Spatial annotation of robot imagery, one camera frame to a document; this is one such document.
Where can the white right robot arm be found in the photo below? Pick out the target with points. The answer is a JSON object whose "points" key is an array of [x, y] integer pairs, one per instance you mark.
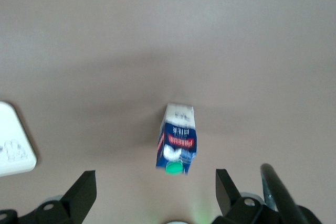
{"points": [[177, 222]]}

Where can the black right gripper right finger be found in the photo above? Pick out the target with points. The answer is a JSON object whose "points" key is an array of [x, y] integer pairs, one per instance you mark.
{"points": [[231, 205]]}

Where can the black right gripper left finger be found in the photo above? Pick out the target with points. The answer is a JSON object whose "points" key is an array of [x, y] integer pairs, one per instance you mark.
{"points": [[76, 203]]}

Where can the beige plastic tray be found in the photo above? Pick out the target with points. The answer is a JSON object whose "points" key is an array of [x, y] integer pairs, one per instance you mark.
{"points": [[14, 140]]}

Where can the blue white milk carton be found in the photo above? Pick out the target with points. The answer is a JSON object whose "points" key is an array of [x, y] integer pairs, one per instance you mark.
{"points": [[177, 140]]}

